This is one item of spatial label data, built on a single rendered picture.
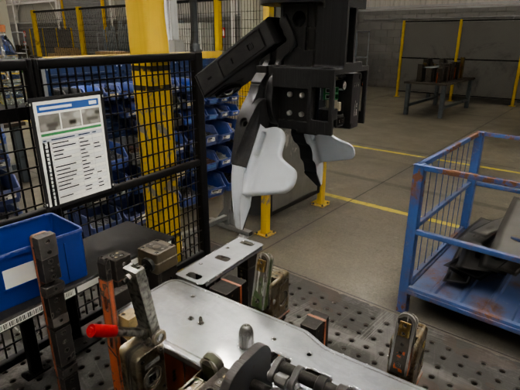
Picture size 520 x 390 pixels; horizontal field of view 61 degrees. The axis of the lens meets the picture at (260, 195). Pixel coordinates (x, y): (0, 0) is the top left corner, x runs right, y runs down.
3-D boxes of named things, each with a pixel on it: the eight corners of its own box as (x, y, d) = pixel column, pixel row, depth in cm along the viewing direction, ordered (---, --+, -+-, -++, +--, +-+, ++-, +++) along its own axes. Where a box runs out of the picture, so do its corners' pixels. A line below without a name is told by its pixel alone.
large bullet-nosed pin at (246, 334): (256, 349, 93) (256, 323, 90) (248, 357, 90) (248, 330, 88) (244, 343, 94) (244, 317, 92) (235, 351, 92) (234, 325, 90)
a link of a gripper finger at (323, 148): (357, 193, 48) (339, 134, 41) (308, 184, 51) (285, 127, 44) (367, 172, 49) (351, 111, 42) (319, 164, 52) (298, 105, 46)
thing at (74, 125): (114, 189, 139) (103, 90, 129) (47, 212, 122) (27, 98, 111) (111, 189, 140) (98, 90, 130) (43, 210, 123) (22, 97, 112)
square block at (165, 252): (185, 351, 134) (177, 244, 122) (165, 366, 128) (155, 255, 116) (166, 341, 139) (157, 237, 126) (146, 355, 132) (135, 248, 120)
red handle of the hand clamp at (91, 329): (162, 330, 85) (98, 328, 72) (159, 342, 85) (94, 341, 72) (148, 323, 87) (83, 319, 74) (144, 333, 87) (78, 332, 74)
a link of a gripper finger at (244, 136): (236, 159, 36) (271, 66, 38) (221, 157, 37) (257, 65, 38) (262, 180, 40) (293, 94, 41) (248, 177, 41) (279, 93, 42)
